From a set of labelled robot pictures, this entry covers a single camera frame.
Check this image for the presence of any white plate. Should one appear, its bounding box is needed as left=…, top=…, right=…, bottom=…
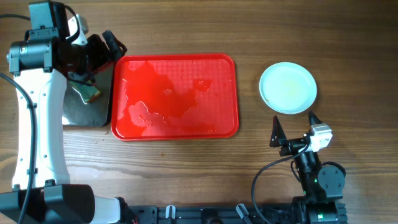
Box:
left=259, top=62, right=318, bottom=114

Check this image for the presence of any black water tray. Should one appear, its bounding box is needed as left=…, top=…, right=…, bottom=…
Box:
left=62, top=63, right=114, bottom=127

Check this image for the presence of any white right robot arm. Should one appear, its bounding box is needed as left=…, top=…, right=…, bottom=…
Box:
left=251, top=111, right=348, bottom=223

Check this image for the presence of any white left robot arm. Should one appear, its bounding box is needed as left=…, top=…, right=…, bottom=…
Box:
left=1, top=1, right=134, bottom=223

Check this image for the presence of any red plastic tray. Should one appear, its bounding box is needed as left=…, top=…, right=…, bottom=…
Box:
left=111, top=54, right=239, bottom=141

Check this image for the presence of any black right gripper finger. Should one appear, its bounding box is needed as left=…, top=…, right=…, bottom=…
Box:
left=269, top=116, right=287, bottom=147
left=308, top=111, right=323, bottom=126

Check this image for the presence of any yellow green sponge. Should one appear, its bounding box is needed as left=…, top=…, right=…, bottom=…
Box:
left=70, top=82, right=101, bottom=104

